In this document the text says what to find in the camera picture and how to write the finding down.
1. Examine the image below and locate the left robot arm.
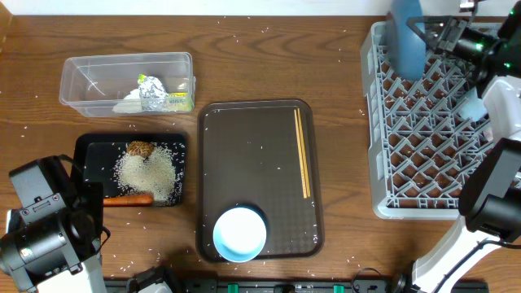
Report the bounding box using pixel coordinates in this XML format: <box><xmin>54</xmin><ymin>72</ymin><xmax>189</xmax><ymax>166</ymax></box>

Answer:
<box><xmin>1</xmin><ymin>155</ymin><xmax>183</xmax><ymax>293</ymax></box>

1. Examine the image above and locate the aluminium foil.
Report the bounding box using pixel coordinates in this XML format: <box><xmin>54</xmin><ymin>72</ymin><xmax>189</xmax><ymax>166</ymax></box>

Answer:
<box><xmin>138</xmin><ymin>74</ymin><xmax>168</xmax><ymax>112</ymax></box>

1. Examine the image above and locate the grey dishwasher rack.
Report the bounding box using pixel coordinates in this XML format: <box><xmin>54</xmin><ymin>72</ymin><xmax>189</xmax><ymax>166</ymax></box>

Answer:
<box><xmin>361</xmin><ymin>22</ymin><xmax>494</xmax><ymax>220</ymax></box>

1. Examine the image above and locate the white napkin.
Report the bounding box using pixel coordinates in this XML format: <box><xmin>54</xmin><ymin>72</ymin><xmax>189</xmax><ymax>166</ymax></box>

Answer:
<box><xmin>112</xmin><ymin>89</ymin><xmax>142</xmax><ymax>114</ymax></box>

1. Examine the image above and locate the light blue bowl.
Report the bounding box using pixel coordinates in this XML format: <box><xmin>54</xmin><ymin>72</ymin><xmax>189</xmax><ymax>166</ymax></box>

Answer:
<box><xmin>212</xmin><ymin>207</ymin><xmax>267</xmax><ymax>263</ymax></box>

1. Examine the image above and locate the light blue plastic cup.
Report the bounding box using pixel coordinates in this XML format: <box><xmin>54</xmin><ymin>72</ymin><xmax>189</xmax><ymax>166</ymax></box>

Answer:
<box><xmin>458</xmin><ymin>87</ymin><xmax>488</xmax><ymax>122</ymax></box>

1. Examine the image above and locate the orange carrot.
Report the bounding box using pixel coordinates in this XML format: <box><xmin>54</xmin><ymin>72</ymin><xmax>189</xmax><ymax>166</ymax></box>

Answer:
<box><xmin>103</xmin><ymin>194</ymin><xmax>154</xmax><ymax>207</ymax></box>

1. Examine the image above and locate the brown dried mushroom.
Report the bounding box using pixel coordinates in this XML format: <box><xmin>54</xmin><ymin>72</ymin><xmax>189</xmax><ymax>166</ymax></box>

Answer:
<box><xmin>126</xmin><ymin>141</ymin><xmax>155</xmax><ymax>158</ymax></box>

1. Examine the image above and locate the clear plastic bin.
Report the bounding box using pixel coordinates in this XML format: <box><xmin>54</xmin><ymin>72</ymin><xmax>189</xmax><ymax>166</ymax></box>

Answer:
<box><xmin>59</xmin><ymin>52</ymin><xmax>196</xmax><ymax>117</ymax></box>

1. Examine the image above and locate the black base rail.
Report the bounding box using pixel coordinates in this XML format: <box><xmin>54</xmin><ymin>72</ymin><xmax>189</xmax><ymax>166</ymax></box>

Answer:
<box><xmin>103</xmin><ymin>278</ymin><xmax>489</xmax><ymax>293</ymax></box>

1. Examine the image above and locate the dark blue plate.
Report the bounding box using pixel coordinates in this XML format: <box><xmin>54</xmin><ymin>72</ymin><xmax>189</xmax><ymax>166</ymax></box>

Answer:
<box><xmin>385</xmin><ymin>0</ymin><xmax>427</xmax><ymax>81</ymax></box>

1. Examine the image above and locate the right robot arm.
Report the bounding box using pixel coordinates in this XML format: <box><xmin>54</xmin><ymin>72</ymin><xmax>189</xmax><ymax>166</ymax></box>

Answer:
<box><xmin>386</xmin><ymin>1</ymin><xmax>520</xmax><ymax>292</ymax></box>

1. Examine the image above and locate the pile of rice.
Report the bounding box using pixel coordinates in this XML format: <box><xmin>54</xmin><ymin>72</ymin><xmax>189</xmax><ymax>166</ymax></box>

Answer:
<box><xmin>113</xmin><ymin>142</ymin><xmax>185</xmax><ymax>207</ymax></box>

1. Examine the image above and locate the yellow green snack wrapper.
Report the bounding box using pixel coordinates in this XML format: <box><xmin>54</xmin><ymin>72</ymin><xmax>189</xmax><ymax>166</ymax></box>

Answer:
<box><xmin>162</xmin><ymin>86</ymin><xmax>193</xmax><ymax>112</ymax></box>

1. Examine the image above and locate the dark brown serving tray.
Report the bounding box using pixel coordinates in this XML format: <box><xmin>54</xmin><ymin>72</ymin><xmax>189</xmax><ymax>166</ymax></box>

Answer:
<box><xmin>196</xmin><ymin>99</ymin><xmax>325</xmax><ymax>263</ymax></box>

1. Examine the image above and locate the black waste tray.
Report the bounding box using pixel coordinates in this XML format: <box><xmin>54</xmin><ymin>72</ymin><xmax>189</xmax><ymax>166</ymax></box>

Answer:
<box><xmin>72</xmin><ymin>133</ymin><xmax>186</xmax><ymax>205</ymax></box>

